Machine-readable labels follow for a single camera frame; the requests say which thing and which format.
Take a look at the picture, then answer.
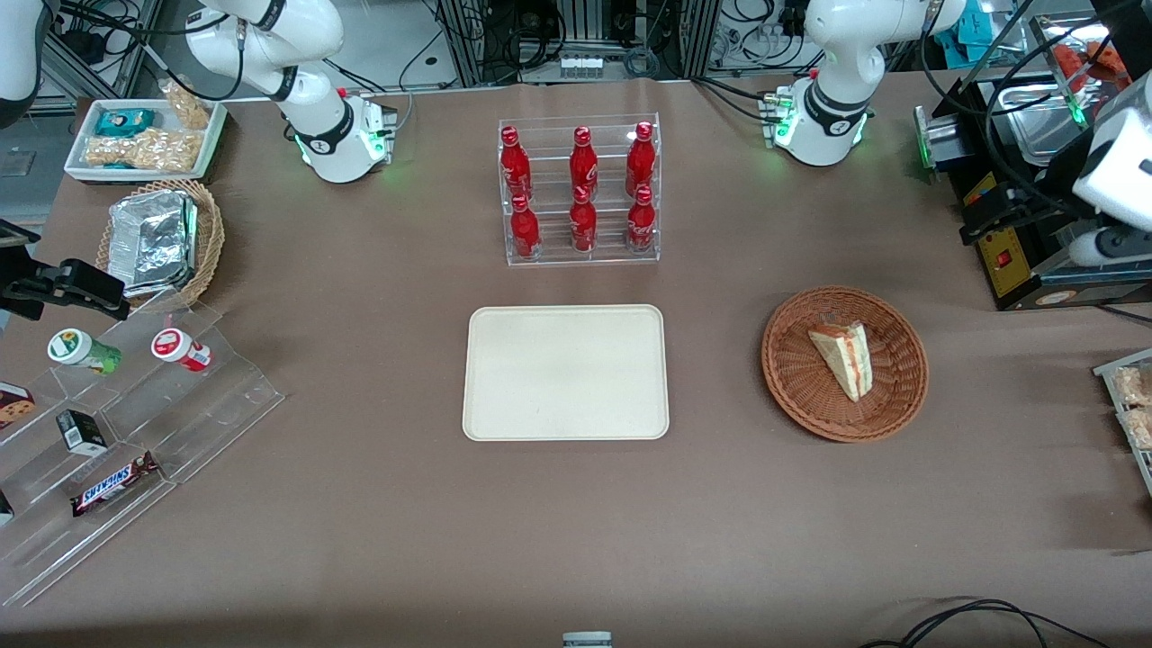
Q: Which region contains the red cola bottle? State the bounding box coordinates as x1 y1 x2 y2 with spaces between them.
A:
625 121 657 194
569 126 600 194
626 184 658 255
499 125 534 203
569 185 599 255
510 193 543 261

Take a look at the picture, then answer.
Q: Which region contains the brown round wicker basket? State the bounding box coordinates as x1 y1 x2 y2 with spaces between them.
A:
761 285 930 444

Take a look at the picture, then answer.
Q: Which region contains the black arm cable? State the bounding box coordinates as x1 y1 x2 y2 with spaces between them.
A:
49 0 246 102

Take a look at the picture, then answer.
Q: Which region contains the brown cookie box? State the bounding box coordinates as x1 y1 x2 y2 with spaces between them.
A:
0 382 38 431

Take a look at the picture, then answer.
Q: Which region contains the black floor cable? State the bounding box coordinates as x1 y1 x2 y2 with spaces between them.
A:
859 598 1113 648

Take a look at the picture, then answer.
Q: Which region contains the small clear snack bag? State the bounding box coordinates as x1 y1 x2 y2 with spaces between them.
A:
159 79 213 131

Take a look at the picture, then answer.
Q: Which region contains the teal paper sheet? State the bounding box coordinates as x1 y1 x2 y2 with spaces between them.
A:
934 0 993 66

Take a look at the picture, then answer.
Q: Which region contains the white rectangular snack tray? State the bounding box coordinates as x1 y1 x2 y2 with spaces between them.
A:
63 97 229 185

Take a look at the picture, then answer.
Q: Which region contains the steel warmer pan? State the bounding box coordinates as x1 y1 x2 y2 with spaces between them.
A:
994 74 1112 168

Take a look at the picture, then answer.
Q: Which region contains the large clear nut bag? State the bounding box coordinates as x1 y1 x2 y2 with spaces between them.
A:
82 128 202 173

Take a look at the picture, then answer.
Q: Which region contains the silver foil package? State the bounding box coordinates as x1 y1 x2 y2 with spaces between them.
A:
107 188 200 299

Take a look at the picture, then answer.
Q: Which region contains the green lidded drink cup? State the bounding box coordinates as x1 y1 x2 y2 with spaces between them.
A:
47 328 123 376

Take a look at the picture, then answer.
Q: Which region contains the brown table cover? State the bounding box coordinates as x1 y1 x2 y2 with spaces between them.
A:
0 72 1152 648

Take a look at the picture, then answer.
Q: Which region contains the clear acrylic bottle rack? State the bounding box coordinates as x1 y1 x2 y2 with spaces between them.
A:
498 112 662 267

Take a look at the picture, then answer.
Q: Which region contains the red fried food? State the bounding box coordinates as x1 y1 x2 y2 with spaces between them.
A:
1051 40 1131 102

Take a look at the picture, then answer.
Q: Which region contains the cream plastic tray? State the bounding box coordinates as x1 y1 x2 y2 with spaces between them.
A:
462 304 671 442

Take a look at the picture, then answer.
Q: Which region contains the clear acrylic stepped stand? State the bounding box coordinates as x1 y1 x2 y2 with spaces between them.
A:
0 301 287 609

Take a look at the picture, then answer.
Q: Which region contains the small black box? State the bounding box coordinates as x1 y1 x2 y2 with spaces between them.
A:
56 409 110 456

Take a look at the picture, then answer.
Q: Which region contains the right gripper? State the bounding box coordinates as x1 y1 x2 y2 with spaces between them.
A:
0 220 132 322

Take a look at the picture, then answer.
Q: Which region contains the teal snack packet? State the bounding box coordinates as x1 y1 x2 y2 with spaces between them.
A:
94 108 157 139

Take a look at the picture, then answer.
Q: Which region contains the triangular sandwich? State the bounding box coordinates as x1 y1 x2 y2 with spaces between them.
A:
807 321 875 403

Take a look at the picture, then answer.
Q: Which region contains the black food warmer cabinet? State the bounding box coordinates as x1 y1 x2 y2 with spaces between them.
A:
913 13 1152 312

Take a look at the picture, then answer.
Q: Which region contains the steel cylinder with green light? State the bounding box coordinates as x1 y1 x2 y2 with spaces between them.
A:
913 105 966 183

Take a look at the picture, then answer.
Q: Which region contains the white wire tray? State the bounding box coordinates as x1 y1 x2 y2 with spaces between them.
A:
1093 348 1152 498

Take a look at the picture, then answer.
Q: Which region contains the Snickers chocolate bar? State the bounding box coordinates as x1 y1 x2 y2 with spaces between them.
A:
70 451 162 518

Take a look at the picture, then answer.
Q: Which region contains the light tan wicker basket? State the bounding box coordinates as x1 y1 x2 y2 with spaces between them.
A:
94 178 226 311

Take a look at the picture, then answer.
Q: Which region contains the red lidded drink cup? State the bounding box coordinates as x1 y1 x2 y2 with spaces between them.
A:
150 328 214 374

